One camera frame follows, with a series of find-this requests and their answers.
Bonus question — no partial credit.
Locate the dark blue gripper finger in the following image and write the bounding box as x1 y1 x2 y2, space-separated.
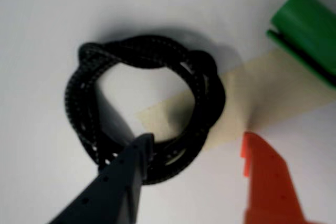
48 132 155 224

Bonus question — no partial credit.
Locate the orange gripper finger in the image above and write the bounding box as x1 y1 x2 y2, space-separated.
240 131 313 224

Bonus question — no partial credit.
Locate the black cable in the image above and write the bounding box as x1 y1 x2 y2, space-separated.
64 34 226 185

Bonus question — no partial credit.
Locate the wide beige masking tape strip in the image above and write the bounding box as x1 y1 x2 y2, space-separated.
135 49 336 153

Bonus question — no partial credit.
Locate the green and black marker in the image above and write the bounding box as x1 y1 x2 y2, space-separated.
265 0 336 90

